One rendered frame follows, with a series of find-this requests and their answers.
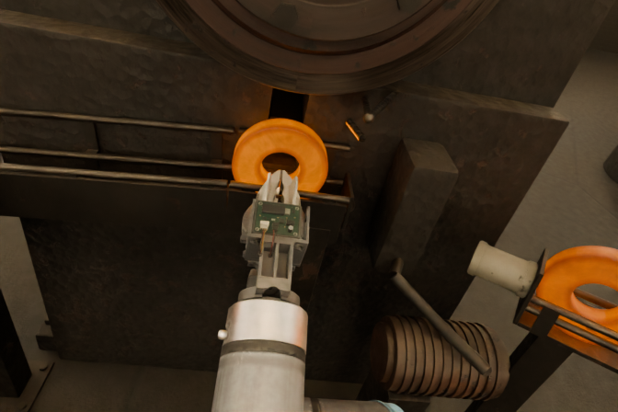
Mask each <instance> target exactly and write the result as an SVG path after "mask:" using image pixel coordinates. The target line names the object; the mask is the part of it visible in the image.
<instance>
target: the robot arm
mask: <svg viewBox="0 0 618 412"><path fill-rule="evenodd" d="M279 186H280V188H281V190H282V194H281V199H280V200H281V202H282V203H280V202H274V200H275V199H276V195H277V190H276V189H277V188H278V187H279ZM297 189H298V177H297V176H295V177H294V179H291V177H290V176H289V175H288V174H287V172H286V171H285V170H278V171H276V172H275V173H273V174H272V175H271V173H269V174H268V179H267V181H266V182H265V183H264V185H263V186H262V188H261V189H260V191H259V192H258V194H257V198H256V199H253V203H252V205H251V206H250V207H249V208H248V209H247V210H246V212H245V214H244V216H243V221H242V235H241V237H240V243H245V244H246V250H245V251H243V258H245V260H247V261H248V264H247V265H248V266H249V267H255V268H256V269H251V270H250V273H249V276H248V279H247V285H246V289H244V290H242V291H241V292H240V293H239V295H238V301H237V303H234V304H233V305H232V306H231V307H229V309H228V315H227V320H226V326H225V327H226V330H220V331H219V332H218V339H221V340H223V346H222V351H221V356H220V361H219V368H218V373H217V379H216V385H215V390H214V396H213V402H212V412H404V411H403V410H402V409H401V408H400V407H399V406H397V405H395V404H392V403H384V402H382V401H379V400H371V401H354V400H337V399H321V398H310V397H304V375H305V355H306V342H307V322H308V315H307V313H306V312H305V311H304V309H303V308H301V307H300V297H299V296H298V295H297V294H296V293H295V292H292V291H291V282H292V271H294V270H295V266H297V267H300V265H301V262H302V260H303V256H304V253H305V251H306V248H307V246H308V243H309V222H310V206H307V209H306V212H305V214H304V213H303V210H302V207H301V200H300V196H299V194H298V192H297Z"/></svg>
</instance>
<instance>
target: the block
mask: <svg viewBox="0 0 618 412"><path fill-rule="evenodd" d="M457 178H458V169H457V168H456V166H455V164H454V163H453V161H452V160H451V158H450V156H449V154H448V153H447V151H446V149H445V148H444V146H443V145H441V144H440V143H433V142H427V141H421V140H415V139H409V138H404V139H402V140H401V142H400V144H399V146H398V148H397V151H396V154H395V159H394V161H393V163H392V166H391V169H390V171H389V174H388V177H387V179H386V182H385V184H384V187H383V192H382V194H381V197H380V199H379V202H378V205H377V207H376V210H375V213H374V215H373V217H372V222H371V225H370V228H369V230H368V233H367V235H366V239H367V244H368V248H369V253H370V258H371V263H372V269H373V270H374V271H376V272H382V273H389V270H390V268H391V265H392V262H393V260H394V259H395V258H402V259H403V260H404V266H403V268H402V272H401V275H405V276H407V275H410V274H411V273H412V272H413V270H414V268H415V266H416V265H417V263H418V260H419V258H420V255H421V253H422V251H423V249H424V247H425V245H426V244H427V242H428V240H429V237H430V235H431V232H432V230H433V228H434V226H435V224H436V222H437V221H438V219H439V217H440V215H441V212H442V209H443V207H444V205H445V203H446V201H447V199H448V198H449V196H450V194H451V192H452V189H453V186H454V184H455V182H456V180H457Z"/></svg>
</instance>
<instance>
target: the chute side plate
mask: <svg viewBox="0 0 618 412"><path fill-rule="evenodd" d="M257 194H258V192H251V191H244V190H238V189H229V193H228V203H227V189H223V188H209V187H198V186H185V185H173V184H160V183H148V182H135V181H123V180H110V179H98V178H85V177H61V176H49V175H36V174H24V173H11V172H0V216H11V217H25V218H39V219H53V220H67V221H81V222H95V223H122V224H136V225H150V226H164V227H178V228H192V229H206V230H220V231H230V232H238V233H242V221H243V216H244V214H245V212H246V210H247V209H248V208H249V207H250V206H251V205H252V203H253V199H256V198H257ZM300 200H301V207H302V210H303V213H304V214H305V212H306V209H307V206H310V222H309V227H312V228H319V229H327V230H330V234H329V237H328V240H327V244H334V245H335V244H336V242H337V239H338V233H339V230H340V227H341V224H342V221H343V218H344V215H345V211H346V209H347V205H346V204H339V203H332V202H324V201H319V200H306V199H300Z"/></svg>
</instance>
